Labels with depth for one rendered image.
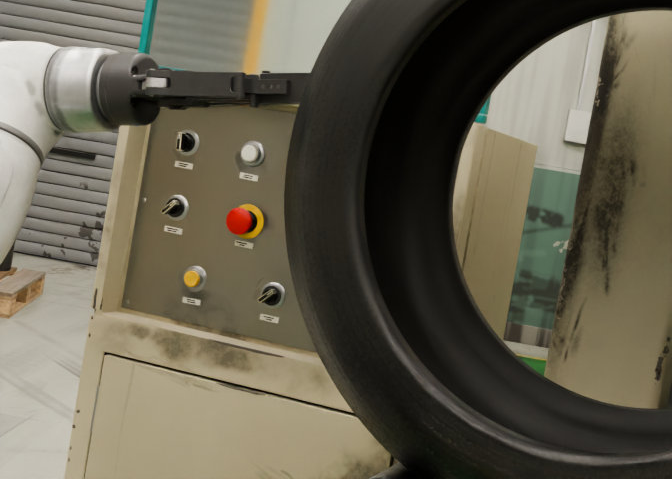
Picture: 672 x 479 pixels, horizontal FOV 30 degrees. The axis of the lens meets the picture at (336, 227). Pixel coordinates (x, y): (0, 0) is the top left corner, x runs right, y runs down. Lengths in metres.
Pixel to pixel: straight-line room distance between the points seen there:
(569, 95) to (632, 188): 8.79
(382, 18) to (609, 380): 0.53
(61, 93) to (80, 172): 9.13
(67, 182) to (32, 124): 9.13
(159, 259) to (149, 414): 0.23
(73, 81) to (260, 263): 0.63
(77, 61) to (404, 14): 0.39
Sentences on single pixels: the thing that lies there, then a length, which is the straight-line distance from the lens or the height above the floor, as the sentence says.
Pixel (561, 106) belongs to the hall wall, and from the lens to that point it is 10.18.
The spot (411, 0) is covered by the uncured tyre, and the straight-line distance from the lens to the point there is 1.09.
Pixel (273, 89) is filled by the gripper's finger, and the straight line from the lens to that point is 1.24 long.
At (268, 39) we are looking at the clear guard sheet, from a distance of 1.85.
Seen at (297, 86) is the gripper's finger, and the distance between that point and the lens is 1.24.
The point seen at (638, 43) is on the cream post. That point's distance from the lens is 1.42.
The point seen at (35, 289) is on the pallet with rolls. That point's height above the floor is 0.04.
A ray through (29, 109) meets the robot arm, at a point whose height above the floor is 1.18.
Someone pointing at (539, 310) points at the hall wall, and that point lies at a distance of 10.13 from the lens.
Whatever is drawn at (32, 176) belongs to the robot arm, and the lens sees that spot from 1.33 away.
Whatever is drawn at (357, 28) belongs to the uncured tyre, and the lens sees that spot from 1.10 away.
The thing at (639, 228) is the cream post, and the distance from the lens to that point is 1.41.
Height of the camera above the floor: 1.19
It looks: 3 degrees down
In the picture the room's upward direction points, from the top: 10 degrees clockwise
